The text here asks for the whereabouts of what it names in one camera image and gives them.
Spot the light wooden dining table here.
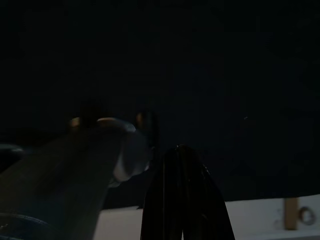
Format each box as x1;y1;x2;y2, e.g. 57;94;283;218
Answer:
284;197;299;231

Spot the large black floor mat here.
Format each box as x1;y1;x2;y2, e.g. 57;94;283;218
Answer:
0;0;320;213

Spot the grey round ring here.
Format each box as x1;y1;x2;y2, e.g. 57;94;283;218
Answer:
299;206;314;226

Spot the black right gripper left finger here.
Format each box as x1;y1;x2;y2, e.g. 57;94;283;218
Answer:
139;144;185;240

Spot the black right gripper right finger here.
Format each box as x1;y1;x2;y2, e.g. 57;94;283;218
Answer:
178;144;236;240

